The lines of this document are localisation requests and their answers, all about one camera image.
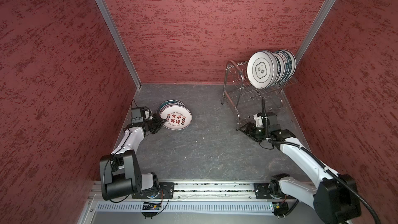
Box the white plate black quatrefoil emblem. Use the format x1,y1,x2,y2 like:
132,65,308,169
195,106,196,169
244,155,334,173
247,50,276,89

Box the white plate red black characters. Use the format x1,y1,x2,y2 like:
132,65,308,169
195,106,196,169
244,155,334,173
160,105,192,130

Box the patterned plate green rim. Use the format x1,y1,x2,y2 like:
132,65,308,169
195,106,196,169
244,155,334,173
276,51,290,83

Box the right aluminium corner post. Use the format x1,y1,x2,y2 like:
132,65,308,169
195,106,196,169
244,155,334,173
295,0,336,62

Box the right black corrugated cable conduit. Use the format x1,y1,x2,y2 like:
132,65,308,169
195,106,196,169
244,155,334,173
260,97,381,224

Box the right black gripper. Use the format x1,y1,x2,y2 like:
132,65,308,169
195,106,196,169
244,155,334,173
238,122,269,142

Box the small circuit board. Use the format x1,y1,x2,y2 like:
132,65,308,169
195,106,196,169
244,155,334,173
273,202,289,217
142,202,162,212

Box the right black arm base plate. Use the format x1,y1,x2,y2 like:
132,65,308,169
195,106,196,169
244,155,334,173
254,183,296,202

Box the aluminium mounting rail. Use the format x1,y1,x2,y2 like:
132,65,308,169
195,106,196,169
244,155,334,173
90,180,318,202

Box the white plate green red rim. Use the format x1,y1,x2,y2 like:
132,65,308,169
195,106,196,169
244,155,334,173
157,100,185,115

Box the aluminium corner post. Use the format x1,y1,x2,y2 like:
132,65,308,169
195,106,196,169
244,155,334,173
295,0,336,62
95,0,142,90

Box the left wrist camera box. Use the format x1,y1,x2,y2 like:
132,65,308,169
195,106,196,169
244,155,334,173
130,106,152,124

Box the right small circuit board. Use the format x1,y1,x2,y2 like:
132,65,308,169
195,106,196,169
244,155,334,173
273,202,289,217

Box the chrome wire dish rack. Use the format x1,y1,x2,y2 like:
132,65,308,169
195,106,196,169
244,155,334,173
221,61,297,130

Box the left aluminium corner post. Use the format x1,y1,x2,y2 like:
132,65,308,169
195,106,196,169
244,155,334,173
95,0,142,90

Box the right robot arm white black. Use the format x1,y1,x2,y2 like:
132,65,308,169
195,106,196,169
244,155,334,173
240,123,362,224

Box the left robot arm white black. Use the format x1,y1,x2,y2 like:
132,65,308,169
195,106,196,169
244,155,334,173
99,116,166,203

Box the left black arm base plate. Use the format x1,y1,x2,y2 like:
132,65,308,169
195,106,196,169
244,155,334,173
131,182,175,200

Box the left small circuit board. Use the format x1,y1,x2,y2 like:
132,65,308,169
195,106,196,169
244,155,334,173
142,202,162,212

